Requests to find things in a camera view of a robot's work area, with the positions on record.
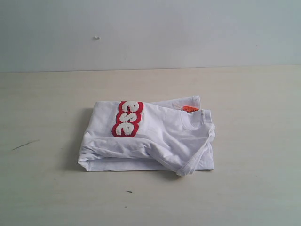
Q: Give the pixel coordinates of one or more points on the white t-shirt red lettering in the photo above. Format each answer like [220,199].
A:
[140,136]

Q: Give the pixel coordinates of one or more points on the orange loop tag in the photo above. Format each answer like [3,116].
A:
[189,109]

